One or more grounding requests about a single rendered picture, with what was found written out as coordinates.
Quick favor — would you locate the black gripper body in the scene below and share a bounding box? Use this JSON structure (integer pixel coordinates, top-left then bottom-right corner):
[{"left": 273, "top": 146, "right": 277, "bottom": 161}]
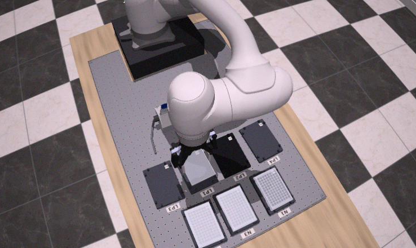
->
[{"left": 179, "top": 141, "right": 207, "bottom": 152}]

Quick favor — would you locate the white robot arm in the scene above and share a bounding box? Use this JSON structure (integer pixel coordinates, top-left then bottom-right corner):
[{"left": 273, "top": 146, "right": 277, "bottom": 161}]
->
[{"left": 120, "top": 0, "right": 293, "bottom": 147}]

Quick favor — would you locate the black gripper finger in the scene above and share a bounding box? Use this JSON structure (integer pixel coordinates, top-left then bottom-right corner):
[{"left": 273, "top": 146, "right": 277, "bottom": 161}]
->
[
  {"left": 201, "top": 129, "right": 218, "bottom": 161},
  {"left": 170, "top": 145, "right": 193, "bottom": 173}
]

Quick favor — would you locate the white button panel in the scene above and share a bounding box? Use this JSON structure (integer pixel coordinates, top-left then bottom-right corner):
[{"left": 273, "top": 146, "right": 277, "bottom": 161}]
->
[{"left": 151, "top": 103, "right": 174, "bottom": 154}]

